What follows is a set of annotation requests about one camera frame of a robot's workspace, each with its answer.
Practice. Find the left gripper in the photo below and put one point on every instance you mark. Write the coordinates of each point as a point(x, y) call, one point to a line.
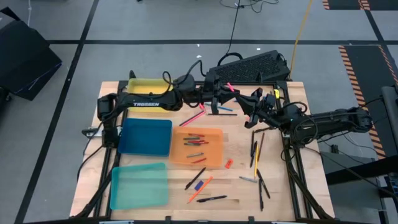
point(214, 90)

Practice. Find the magenta crayon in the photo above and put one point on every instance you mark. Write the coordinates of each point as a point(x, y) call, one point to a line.
point(199, 142)

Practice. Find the orange-red eraser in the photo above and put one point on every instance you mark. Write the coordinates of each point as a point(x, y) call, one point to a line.
point(229, 163)

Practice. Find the dark green pencil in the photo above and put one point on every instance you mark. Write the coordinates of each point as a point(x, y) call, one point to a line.
point(227, 114)
point(252, 143)

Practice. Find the brown pencil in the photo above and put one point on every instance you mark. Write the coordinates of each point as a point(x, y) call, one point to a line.
point(261, 146)

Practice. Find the grey post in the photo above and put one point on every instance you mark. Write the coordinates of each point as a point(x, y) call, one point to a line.
point(390, 102)

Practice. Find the red eraser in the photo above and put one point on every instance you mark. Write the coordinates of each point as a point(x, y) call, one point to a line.
point(202, 107)

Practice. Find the black pen white logo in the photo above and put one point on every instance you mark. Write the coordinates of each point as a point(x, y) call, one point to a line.
point(211, 198)

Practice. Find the black stand beam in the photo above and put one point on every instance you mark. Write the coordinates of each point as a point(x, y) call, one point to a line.
point(357, 169)

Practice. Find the yellow pencil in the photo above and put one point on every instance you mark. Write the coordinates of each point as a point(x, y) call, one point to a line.
point(256, 161)

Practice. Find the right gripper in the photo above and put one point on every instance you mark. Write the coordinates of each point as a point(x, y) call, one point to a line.
point(264, 115)

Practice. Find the teal plastic bin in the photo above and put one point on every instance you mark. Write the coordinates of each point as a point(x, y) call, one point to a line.
point(140, 186)

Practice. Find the blue-purple eraser block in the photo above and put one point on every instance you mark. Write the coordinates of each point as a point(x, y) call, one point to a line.
point(199, 185)

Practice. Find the blue plastic bin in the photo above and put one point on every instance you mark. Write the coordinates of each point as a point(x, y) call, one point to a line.
point(144, 137)

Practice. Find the hazard-striped floor mat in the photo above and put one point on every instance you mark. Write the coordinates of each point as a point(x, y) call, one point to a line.
point(342, 3)
point(367, 77)

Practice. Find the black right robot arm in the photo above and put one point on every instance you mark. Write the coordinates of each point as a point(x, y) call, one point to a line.
point(335, 119)

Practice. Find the yellow plastic bin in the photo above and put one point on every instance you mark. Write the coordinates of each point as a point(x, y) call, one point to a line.
point(146, 87)

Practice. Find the black case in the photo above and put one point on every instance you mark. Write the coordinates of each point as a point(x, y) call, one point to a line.
point(25, 59)

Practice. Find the pink pencil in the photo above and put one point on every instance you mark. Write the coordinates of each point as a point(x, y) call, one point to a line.
point(230, 87)
point(196, 117)

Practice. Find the orange pencil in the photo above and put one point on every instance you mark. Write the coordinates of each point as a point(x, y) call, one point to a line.
point(200, 189)

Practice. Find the orange plastic bin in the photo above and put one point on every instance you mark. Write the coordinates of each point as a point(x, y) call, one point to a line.
point(214, 149)

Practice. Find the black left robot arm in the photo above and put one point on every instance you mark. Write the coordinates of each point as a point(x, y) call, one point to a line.
point(149, 101)

